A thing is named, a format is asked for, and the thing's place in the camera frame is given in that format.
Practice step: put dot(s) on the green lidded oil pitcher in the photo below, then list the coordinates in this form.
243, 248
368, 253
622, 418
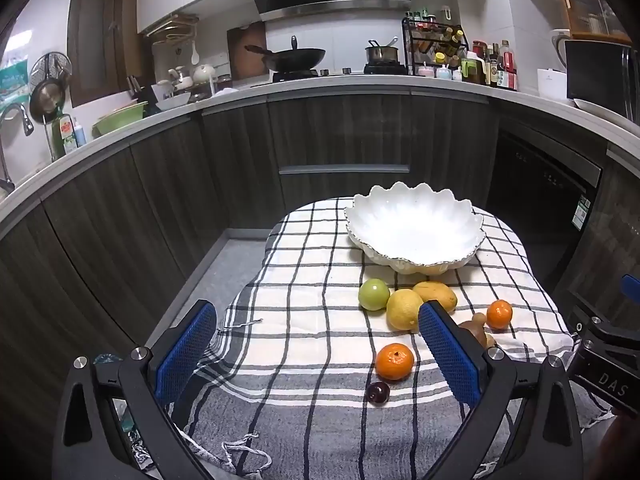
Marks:
470, 71

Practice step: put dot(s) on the white teapot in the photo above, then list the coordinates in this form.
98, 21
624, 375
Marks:
204, 74

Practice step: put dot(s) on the brown kiwi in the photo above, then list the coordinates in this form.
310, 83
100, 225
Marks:
472, 332

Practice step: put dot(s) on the steel saucepan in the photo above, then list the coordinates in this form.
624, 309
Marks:
382, 54

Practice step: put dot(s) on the black knife block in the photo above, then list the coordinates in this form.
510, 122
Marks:
142, 92

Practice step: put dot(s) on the dark wooden door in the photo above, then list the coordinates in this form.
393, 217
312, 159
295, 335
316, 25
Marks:
100, 35

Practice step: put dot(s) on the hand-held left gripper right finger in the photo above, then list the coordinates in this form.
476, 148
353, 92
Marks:
445, 355

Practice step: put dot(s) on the black wok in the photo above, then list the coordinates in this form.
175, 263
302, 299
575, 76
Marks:
295, 57

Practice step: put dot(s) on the white square box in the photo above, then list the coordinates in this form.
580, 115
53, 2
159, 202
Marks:
551, 83

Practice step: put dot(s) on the white hanging spoon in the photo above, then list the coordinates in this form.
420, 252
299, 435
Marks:
194, 54

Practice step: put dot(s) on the black built-in dishwasher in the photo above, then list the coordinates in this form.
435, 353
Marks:
535, 195

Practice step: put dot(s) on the wooden hanging rack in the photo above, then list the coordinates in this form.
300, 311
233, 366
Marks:
172, 27

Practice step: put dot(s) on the green apple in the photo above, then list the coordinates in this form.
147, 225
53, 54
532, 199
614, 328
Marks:
374, 294

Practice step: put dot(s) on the white blue bottle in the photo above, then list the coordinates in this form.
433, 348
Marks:
80, 135

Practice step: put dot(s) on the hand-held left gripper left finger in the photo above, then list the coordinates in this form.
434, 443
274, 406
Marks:
185, 355

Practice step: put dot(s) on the blue condiment jar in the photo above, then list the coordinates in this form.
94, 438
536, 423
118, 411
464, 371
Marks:
443, 72

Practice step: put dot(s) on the wooden glass wall cabinet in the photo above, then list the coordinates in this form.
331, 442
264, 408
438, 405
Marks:
590, 5

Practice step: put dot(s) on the steel faucet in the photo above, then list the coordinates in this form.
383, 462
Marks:
20, 112

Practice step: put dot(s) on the green basin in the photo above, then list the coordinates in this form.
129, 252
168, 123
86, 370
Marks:
120, 120

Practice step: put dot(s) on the tan longan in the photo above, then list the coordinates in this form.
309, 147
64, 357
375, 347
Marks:
479, 319
490, 342

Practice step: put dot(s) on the black white checked cloth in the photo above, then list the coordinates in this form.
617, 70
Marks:
310, 310

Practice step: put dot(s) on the person's right forearm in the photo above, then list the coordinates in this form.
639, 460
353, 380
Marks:
617, 447

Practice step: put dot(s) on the dark wood base cabinets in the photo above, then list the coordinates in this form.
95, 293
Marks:
350, 130

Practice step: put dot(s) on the green dish soap bottle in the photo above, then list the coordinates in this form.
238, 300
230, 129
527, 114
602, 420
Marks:
65, 135

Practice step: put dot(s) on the hanging frying pan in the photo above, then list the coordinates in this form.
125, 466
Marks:
45, 101

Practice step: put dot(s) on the black microwave oven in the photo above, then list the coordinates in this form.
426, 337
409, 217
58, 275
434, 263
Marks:
595, 75

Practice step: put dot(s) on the yellow lemon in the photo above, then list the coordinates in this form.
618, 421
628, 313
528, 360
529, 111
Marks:
402, 310

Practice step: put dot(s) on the dark purple plum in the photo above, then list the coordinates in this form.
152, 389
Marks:
379, 392

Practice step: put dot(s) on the mandarin orange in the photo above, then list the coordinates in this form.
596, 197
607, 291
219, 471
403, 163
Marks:
500, 314
395, 361

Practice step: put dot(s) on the white kettle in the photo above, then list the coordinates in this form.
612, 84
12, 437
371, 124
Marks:
559, 45

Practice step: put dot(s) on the pink condiment jar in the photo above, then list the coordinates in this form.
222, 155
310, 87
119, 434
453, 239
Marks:
425, 70

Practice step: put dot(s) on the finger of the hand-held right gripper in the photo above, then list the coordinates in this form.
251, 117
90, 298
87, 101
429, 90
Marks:
607, 332
631, 289

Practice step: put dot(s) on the white condiment jar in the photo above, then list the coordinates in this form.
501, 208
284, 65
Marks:
457, 74

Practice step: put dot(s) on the yellow mango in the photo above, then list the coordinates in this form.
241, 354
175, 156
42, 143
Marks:
440, 294

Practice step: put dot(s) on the brown cutting board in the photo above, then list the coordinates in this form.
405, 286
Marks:
245, 65

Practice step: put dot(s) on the black gas stove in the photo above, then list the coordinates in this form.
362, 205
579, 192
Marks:
300, 76

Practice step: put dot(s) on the white plate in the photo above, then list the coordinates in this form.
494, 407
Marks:
595, 108

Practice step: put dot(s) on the white scalloped bowl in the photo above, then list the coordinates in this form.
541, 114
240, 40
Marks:
415, 230

